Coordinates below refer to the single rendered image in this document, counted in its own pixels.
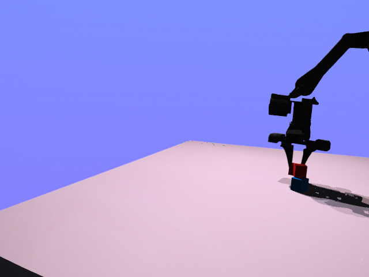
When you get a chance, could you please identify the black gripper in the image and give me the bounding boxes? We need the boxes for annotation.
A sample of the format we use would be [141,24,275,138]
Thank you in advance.
[268,118,331,167]

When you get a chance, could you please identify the blue cube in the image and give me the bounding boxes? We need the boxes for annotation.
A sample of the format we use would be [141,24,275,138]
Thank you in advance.
[291,177,309,193]

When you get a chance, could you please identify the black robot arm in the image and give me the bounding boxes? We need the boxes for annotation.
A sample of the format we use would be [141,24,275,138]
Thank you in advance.
[269,31,369,144]

